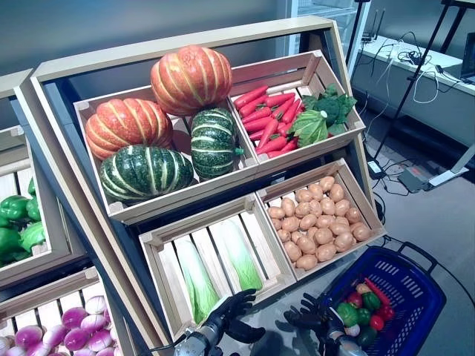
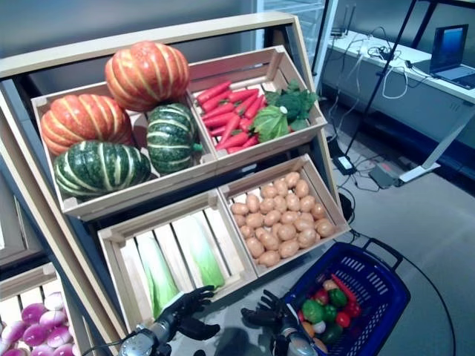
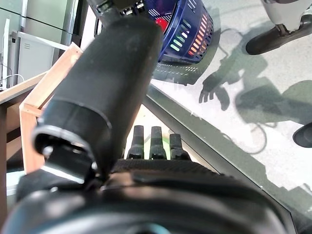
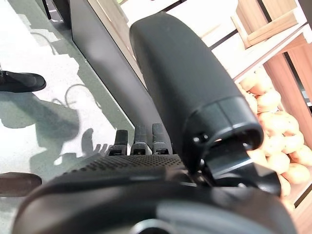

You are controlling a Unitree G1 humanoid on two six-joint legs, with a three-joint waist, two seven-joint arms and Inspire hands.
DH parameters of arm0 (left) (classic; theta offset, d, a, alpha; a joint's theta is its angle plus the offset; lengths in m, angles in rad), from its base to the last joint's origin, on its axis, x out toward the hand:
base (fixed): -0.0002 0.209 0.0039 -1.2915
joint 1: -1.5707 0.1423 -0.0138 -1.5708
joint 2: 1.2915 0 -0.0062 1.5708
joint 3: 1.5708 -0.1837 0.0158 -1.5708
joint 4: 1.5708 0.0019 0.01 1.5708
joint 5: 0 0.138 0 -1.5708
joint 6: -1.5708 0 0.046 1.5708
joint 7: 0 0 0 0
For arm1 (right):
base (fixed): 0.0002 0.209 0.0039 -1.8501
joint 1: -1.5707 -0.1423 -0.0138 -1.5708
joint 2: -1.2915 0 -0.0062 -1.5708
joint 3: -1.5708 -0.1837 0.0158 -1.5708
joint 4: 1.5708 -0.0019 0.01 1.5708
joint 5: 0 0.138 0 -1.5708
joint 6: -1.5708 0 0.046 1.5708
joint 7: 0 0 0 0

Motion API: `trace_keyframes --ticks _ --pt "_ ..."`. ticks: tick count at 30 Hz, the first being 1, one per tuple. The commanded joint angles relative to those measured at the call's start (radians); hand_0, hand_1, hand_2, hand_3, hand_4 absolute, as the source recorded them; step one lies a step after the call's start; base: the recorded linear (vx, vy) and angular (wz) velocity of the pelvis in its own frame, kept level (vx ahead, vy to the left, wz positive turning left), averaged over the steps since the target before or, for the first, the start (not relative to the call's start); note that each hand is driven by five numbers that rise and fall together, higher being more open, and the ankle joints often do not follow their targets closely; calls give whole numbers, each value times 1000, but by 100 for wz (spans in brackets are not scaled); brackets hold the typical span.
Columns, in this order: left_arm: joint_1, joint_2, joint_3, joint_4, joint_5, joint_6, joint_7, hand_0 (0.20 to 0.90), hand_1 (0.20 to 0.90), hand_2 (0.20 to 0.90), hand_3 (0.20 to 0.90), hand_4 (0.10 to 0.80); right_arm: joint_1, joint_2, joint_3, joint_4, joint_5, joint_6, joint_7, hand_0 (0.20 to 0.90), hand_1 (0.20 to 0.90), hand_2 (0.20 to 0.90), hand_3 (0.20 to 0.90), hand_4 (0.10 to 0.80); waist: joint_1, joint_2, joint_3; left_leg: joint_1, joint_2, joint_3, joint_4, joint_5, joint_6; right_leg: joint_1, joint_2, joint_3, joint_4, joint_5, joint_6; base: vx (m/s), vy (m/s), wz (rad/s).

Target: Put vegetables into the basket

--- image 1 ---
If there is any white desk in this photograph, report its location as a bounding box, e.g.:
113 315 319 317
350 36 475 188

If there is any blue plastic shopping basket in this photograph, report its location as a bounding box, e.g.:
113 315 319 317
321 240 448 356

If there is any round green cabbage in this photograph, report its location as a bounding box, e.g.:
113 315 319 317
20 221 46 253
287 109 330 148

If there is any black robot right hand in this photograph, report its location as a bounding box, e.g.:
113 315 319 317
284 292 348 342

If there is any wooden display shelf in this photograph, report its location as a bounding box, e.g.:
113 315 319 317
29 15 389 348
0 67 112 309

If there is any napa cabbage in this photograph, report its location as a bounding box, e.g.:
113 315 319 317
209 218 264 292
173 239 220 326

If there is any dark green bell pepper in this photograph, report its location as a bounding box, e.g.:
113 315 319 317
356 326 379 349

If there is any long red chili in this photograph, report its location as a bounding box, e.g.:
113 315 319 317
364 277 393 307

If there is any black router with antennas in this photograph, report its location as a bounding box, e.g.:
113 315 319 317
361 10 387 44

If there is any green broccoli with leaves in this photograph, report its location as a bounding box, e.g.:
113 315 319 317
301 84 358 136

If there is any orange striped pumpkin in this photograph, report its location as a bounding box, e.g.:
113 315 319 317
84 98 174 161
150 44 233 118

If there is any thin black camera stand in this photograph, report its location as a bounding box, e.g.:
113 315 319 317
344 0 372 60

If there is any wooden slat crate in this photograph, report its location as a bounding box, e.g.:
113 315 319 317
0 125 71 275
0 266 123 356
255 158 387 281
228 50 367 166
138 194 298 340
73 85 261 225

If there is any red carrot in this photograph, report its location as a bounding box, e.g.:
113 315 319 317
258 118 280 149
265 92 296 108
281 98 302 125
243 116 274 134
233 85 269 108
255 135 289 155
241 106 273 125

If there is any black tripod stand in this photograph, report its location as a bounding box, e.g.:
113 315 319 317
369 0 468 164

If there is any green striped pumpkin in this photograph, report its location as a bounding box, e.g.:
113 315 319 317
99 144 194 204
189 107 245 182

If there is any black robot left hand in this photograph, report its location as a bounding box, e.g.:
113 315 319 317
206 288 266 344

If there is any grey floor box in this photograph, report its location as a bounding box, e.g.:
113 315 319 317
396 166 433 193

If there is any open laptop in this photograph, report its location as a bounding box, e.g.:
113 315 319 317
462 32 475 85

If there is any power adapter block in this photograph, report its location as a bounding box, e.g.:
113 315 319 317
367 159 387 179

